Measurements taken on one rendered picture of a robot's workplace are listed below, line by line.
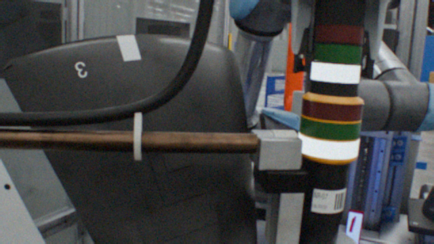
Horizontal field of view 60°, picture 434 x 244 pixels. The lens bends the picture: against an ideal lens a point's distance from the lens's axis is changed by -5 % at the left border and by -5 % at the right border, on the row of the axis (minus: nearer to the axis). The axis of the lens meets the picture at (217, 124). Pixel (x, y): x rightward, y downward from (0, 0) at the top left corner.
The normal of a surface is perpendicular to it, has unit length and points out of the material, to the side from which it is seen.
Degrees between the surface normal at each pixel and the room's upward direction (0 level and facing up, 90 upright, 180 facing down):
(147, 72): 47
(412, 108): 84
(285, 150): 90
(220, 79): 42
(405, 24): 90
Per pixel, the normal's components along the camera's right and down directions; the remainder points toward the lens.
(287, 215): 0.15, 0.20
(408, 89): 0.15, -0.58
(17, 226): 0.72, -0.53
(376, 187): -0.41, 0.15
